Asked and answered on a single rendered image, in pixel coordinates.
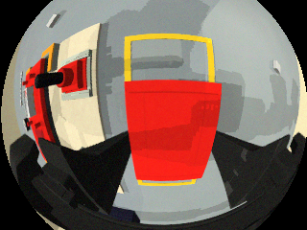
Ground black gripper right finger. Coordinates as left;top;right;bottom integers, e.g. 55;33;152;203
211;130;291;210

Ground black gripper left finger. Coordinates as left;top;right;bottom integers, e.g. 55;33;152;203
37;130;130;215

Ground small white flat block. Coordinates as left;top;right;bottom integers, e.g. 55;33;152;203
46;14;60;28

